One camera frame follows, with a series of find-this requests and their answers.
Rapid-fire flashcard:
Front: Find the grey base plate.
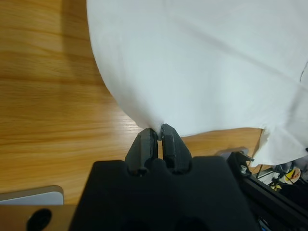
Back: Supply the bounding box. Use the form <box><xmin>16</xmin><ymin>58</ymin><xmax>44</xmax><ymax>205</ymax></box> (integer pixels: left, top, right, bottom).
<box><xmin>0</xmin><ymin>185</ymin><xmax>64</xmax><ymax>206</ymax></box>

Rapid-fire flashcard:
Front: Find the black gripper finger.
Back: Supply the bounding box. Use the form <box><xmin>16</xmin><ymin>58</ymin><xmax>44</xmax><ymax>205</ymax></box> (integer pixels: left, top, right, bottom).
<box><xmin>125</xmin><ymin>128</ymin><xmax>159</xmax><ymax>178</ymax></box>
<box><xmin>160</xmin><ymin>123</ymin><xmax>193</xmax><ymax>175</ymax></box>

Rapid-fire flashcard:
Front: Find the white T-shirt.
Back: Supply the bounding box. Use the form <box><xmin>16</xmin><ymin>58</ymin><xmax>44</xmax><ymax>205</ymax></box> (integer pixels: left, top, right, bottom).
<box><xmin>86</xmin><ymin>0</ymin><xmax>308</xmax><ymax>167</ymax></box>

